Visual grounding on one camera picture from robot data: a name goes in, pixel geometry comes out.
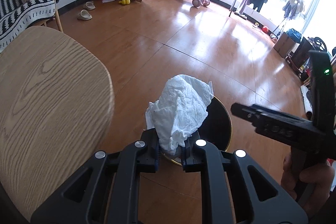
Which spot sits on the wooden chair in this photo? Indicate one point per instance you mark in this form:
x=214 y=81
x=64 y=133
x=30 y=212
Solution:
x=53 y=3

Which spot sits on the black bin with gold rim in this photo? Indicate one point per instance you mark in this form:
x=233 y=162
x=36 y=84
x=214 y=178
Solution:
x=218 y=124

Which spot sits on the person's right forearm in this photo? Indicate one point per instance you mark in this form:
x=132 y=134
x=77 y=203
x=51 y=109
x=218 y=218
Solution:
x=325 y=211

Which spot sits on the white paper roll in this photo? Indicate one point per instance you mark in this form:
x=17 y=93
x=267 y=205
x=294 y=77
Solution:
x=307 y=102

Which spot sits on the beige slipper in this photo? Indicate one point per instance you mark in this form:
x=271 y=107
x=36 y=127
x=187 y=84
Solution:
x=84 y=15
x=89 y=5

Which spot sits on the chair with striped blanket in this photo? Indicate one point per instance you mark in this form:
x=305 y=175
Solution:
x=23 y=14

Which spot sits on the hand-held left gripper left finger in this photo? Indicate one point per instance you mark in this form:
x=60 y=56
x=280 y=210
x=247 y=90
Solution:
x=157 y=158

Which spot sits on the person's right hand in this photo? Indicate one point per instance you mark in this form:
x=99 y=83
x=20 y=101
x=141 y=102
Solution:
x=315 y=184

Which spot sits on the blue hanging clothes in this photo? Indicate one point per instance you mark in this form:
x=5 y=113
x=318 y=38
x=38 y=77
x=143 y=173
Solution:
x=292 y=5

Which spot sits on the cardboard box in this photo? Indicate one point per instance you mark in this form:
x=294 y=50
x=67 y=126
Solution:
x=284 y=44

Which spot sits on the blue bag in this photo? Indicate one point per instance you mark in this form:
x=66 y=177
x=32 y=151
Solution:
x=294 y=35

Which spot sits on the yellow toy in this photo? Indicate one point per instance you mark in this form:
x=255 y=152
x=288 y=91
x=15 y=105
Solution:
x=124 y=1

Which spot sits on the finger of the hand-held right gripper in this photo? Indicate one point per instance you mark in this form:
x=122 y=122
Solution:
x=273 y=124

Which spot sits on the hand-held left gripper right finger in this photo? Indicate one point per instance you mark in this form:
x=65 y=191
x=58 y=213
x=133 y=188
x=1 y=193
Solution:
x=187 y=157

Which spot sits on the white tissue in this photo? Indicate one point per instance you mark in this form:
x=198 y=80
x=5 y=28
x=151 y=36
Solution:
x=181 y=108

